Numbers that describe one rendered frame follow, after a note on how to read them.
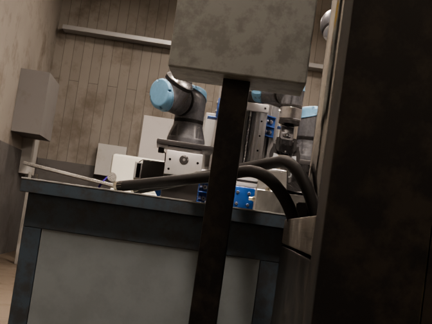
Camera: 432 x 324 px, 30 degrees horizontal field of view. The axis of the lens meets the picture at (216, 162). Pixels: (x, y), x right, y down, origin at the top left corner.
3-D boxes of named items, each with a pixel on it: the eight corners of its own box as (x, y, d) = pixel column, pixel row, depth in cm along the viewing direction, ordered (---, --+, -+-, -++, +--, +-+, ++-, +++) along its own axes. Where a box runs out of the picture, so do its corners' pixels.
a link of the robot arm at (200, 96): (209, 123, 317) (214, 90, 318) (189, 117, 306) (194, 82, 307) (186, 122, 324) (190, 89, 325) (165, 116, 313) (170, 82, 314)
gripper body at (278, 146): (294, 158, 277) (299, 124, 278) (296, 156, 268) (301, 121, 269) (272, 155, 277) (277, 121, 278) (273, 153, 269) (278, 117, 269)
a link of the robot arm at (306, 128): (290, 135, 321) (294, 103, 322) (316, 141, 327) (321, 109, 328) (308, 135, 310) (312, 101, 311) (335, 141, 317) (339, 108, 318)
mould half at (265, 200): (252, 213, 271) (257, 173, 272) (328, 224, 270) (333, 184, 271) (254, 210, 221) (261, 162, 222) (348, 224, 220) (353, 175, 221)
